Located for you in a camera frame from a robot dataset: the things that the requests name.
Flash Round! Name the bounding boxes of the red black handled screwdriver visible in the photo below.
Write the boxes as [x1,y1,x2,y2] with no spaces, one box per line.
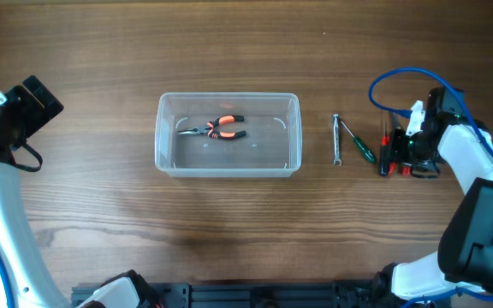
[378,119,390,177]

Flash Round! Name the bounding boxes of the green handled screwdriver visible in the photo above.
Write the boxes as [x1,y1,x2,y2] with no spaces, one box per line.
[340,119,377,164]

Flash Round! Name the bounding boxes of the clear plastic container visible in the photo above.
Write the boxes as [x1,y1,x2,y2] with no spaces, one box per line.
[154,92,302,178]

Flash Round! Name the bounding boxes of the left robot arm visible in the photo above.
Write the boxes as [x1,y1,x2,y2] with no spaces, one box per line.
[0,75,72,307]

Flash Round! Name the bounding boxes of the right blue cable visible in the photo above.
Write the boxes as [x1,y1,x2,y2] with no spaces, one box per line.
[368,67,493,308]

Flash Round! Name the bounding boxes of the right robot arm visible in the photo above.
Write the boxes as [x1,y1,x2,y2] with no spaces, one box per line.
[365,87,493,307]

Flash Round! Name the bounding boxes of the orange black long-nose pliers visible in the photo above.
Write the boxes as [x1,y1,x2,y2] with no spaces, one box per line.
[177,115,247,140]

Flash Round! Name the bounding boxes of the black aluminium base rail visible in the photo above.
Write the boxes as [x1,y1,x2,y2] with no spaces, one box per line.
[70,280,384,308]

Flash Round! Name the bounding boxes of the silver combination wrench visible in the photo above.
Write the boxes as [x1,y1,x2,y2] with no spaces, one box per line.
[332,113,342,166]

